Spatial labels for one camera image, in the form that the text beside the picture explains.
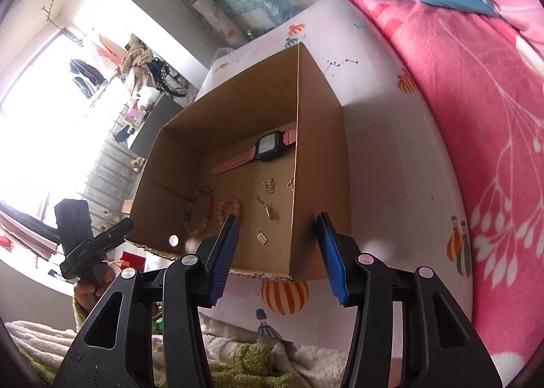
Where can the small metal spring charm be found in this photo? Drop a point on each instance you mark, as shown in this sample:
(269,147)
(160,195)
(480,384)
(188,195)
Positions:
(262,238)

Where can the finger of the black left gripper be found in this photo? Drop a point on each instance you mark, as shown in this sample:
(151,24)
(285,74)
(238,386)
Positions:
(113,237)

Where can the pink floral blanket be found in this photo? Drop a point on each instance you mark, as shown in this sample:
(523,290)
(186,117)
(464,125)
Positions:
(487,103)

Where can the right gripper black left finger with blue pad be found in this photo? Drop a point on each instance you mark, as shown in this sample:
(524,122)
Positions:
(113,348)

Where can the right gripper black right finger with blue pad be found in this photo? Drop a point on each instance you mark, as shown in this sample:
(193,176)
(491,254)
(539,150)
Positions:
(440,346)

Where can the gold clasp charm cluster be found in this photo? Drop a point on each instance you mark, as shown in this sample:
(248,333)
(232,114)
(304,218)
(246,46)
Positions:
(265,199)

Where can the clothes pile on rack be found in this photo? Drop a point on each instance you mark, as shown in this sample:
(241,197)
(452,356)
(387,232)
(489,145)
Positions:
(134,70)

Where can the rolled white paper tube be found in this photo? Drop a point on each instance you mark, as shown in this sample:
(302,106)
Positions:
(212,12)

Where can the grey desk with clutter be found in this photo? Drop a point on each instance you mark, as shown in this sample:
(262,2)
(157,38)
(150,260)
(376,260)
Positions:
(141,141)

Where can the small brown box on floor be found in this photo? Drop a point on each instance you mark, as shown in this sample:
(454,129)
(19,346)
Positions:
(127,206)

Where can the brown cardboard box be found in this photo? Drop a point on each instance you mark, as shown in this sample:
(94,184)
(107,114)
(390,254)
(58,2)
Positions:
(178,202)

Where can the person's left hand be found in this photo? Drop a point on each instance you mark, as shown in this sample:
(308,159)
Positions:
(86,294)

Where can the pink strap digital watch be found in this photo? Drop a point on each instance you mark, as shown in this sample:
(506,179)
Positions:
(267,148)

